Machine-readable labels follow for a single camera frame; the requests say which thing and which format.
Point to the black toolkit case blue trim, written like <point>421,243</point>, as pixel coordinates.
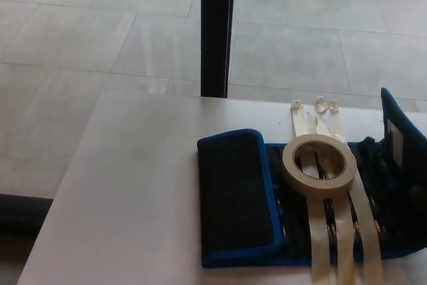
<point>233,191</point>

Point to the beige masking tape roll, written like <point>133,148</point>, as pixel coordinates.
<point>317,189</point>

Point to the black vertical post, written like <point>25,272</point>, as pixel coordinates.
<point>216,31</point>

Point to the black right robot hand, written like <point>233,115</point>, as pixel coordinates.
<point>418,195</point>

